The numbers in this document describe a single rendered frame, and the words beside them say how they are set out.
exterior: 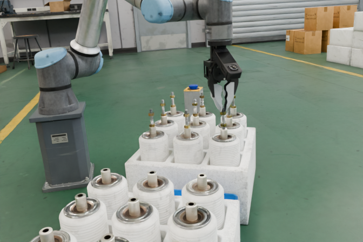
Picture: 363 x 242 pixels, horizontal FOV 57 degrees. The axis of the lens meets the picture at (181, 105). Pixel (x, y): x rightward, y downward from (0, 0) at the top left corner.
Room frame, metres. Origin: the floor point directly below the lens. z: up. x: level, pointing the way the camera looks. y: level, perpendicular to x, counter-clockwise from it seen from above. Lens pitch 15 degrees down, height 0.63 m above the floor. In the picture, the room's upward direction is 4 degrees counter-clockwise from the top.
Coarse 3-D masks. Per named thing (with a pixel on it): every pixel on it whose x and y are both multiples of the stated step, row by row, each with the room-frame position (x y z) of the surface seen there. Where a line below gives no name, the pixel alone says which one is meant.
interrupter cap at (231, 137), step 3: (213, 135) 1.00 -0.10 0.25; (216, 135) 1.00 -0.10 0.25; (219, 135) 1.00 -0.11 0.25; (228, 135) 1.00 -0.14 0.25; (231, 135) 0.99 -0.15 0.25; (234, 135) 0.99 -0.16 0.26; (213, 138) 0.97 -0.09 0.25; (216, 138) 0.97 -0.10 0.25; (219, 138) 0.98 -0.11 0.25; (228, 138) 0.97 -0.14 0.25; (231, 138) 0.96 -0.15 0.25; (234, 138) 0.96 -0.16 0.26; (216, 141) 0.96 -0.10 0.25; (219, 141) 0.95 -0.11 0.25; (222, 141) 0.95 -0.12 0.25; (225, 141) 0.94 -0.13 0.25; (228, 141) 0.95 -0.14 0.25; (231, 141) 0.95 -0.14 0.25
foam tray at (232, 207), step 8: (176, 200) 0.75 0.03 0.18; (224, 200) 0.74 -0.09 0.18; (232, 200) 0.74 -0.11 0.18; (176, 208) 0.75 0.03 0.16; (224, 208) 0.72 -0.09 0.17; (232, 208) 0.70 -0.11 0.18; (232, 216) 0.67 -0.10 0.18; (224, 224) 0.64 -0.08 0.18; (232, 224) 0.64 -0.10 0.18; (112, 232) 0.67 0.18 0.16; (160, 232) 0.64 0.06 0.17; (224, 232) 0.62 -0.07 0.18; (232, 232) 0.61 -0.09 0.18; (168, 240) 0.60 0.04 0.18; (224, 240) 0.59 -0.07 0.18; (232, 240) 0.59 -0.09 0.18
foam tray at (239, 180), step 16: (128, 160) 1.01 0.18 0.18; (208, 160) 0.98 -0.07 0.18; (240, 160) 1.02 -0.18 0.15; (128, 176) 0.99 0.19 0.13; (144, 176) 0.98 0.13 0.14; (176, 176) 0.95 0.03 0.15; (192, 176) 0.93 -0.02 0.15; (208, 176) 0.92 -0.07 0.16; (224, 176) 0.90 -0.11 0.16; (240, 176) 0.89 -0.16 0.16; (224, 192) 0.91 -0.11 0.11; (240, 192) 0.89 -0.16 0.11; (240, 208) 0.89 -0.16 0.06
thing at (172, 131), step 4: (176, 124) 1.15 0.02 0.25; (156, 128) 1.13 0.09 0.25; (160, 128) 1.12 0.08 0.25; (164, 128) 1.12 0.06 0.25; (168, 128) 1.12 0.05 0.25; (172, 128) 1.12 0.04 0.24; (176, 128) 1.14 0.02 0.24; (164, 132) 1.11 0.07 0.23; (168, 132) 1.12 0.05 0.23; (172, 132) 1.12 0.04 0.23; (176, 132) 1.14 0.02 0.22; (168, 136) 1.11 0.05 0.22; (172, 136) 1.12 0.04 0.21; (168, 140) 1.11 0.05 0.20; (172, 140) 1.12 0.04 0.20; (172, 144) 1.12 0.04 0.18
